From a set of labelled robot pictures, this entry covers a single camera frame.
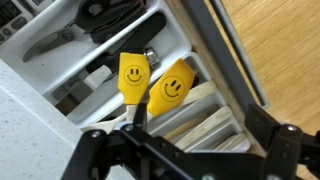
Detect white cutlery tray organizer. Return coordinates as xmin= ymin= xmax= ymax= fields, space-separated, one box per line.
xmin=0 ymin=0 xmax=251 ymax=153

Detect yellow smiley silicone spatula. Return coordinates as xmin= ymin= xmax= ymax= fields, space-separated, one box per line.
xmin=118 ymin=52 xmax=151 ymax=120

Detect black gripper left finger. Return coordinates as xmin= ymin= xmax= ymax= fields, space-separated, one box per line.
xmin=61 ymin=102 xmax=188 ymax=180

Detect black handled knife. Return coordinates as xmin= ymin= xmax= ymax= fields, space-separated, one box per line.
xmin=53 ymin=12 xmax=167 ymax=100

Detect black scissors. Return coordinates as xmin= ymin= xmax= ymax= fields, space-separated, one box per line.
xmin=23 ymin=0 xmax=146 ymax=62

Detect grey top drawer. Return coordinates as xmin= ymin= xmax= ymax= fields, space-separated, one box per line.
xmin=0 ymin=0 xmax=271 ymax=158

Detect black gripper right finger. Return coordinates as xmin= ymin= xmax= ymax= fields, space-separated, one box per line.
xmin=245 ymin=104 xmax=320 ymax=180

